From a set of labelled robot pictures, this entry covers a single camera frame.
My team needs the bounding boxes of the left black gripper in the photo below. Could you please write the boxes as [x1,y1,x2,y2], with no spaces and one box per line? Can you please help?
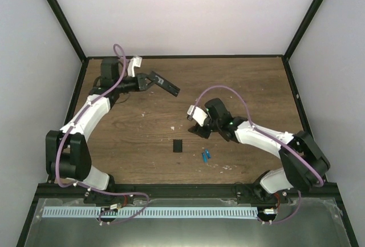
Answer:
[115,74,158,94]

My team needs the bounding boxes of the black remote control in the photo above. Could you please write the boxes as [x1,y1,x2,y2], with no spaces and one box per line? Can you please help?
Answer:
[148,71,180,97]

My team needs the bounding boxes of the black battery cover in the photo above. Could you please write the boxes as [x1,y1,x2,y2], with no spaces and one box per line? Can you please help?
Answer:
[173,139,183,153]

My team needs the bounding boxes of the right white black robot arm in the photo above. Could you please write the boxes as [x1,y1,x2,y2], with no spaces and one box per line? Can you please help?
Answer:
[187,98,330,203]

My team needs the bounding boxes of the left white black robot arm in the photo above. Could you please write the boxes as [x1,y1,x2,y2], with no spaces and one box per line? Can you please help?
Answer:
[46,56,155,204]

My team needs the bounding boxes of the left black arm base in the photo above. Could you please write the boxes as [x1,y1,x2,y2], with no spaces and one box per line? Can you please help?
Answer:
[83,184,136,206]

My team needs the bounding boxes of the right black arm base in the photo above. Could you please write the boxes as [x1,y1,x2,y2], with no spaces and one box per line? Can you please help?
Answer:
[235,173,280,204]

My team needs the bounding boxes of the blue battery right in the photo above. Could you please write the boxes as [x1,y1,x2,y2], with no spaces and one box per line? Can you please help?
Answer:
[205,149,211,159]

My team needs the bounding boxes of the blue battery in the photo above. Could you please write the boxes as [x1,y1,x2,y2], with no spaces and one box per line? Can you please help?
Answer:
[205,149,211,159]
[202,152,207,163]

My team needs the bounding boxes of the blue battery left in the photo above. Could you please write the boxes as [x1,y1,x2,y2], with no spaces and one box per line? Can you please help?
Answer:
[202,152,207,163]

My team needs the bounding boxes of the grey metal front plate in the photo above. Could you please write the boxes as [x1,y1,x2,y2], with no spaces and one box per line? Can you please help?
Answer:
[25,198,350,246]

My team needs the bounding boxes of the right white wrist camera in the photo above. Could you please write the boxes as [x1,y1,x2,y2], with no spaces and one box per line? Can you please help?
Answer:
[187,105,208,127]

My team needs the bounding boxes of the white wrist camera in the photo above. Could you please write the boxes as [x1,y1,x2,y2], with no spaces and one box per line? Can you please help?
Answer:
[127,56,143,78]
[187,105,208,127]

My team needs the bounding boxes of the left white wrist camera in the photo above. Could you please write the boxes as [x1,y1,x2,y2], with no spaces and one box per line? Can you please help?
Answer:
[127,56,143,78]

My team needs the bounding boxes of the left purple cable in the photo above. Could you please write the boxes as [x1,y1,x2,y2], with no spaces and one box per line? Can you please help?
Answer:
[55,43,151,226]

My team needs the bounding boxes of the purple cable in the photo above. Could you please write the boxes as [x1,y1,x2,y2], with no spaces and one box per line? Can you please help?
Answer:
[195,86,325,225]
[55,43,151,226]

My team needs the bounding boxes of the light blue slotted cable duct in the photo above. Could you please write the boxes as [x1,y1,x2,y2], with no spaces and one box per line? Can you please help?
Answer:
[41,206,258,219]

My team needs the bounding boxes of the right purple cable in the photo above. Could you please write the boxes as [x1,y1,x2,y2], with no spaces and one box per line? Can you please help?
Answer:
[195,86,325,225]

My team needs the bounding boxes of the black aluminium frame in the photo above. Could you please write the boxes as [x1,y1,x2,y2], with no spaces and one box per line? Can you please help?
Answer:
[17,0,358,246]

